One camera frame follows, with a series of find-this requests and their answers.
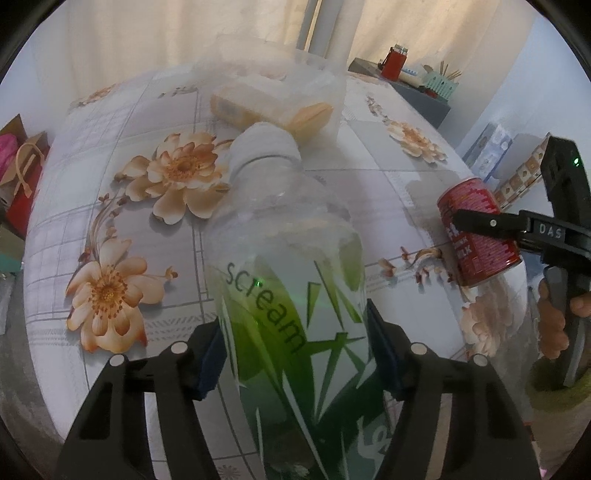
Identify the red thermos flask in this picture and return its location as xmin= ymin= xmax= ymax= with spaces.
xmin=381 ymin=45 xmax=409 ymax=80

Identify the floral tablecloth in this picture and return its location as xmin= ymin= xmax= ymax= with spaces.
xmin=23 ymin=60 xmax=532 ymax=480

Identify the checkered patterned roll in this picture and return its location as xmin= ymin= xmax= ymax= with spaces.
xmin=492 ymin=134 xmax=552 ymax=208

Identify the red drink can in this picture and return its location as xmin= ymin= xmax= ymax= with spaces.
xmin=438 ymin=178 xmax=523 ymax=288

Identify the cream patterned curtain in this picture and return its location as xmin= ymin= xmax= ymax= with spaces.
xmin=342 ymin=0 xmax=536 ymax=112
xmin=28 ymin=0 xmax=310 ymax=93

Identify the grey vertical pipe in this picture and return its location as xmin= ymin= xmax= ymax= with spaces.
xmin=298 ymin=0 xmax=352 ymax=70

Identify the clear pastry container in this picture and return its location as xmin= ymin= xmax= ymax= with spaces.
xmin=203 ymin=34 xmax=348 ymax=144

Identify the grey cabinet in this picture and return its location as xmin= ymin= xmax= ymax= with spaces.
xmin=347 ymin=58 xmax=452 ymax=130

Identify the green label plastic bottle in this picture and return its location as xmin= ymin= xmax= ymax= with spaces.
xmin=203 ymin=121 xmax=398 ymax=480

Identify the red bag with beige handles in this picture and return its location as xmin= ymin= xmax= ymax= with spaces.
xmin=0 ymin=131 xmax=51 ymax=241

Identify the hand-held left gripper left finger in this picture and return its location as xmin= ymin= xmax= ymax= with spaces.
xmin=55 ymin=320 xmax=227 ymax=480

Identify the cardboard box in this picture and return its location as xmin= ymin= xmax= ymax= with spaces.
xmin=0 ymin=113 xmax=29 ymax=153

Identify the green utensil holder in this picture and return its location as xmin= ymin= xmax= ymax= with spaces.
xmin=422 ymin=71 xmax=460 ymax=102

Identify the pink plastic bag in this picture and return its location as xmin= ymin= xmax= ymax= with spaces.
xmin=0 ymin=134 xmax=17 ymax=185

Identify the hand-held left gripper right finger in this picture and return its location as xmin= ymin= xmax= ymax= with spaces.
xmin=365 ymin=299 xmax=541 ymax=480

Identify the person's right hand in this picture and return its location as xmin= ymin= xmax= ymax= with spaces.
xmin=536 ymin=281 xmax=591 ymax=367

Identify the toilet paper pack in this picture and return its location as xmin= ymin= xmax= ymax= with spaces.
xmin=464 ymin=122 xmax=513 ymax=176

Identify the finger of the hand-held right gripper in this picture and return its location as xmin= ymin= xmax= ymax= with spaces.
xmin=454 ymin=209 xmax=525 ymax=239

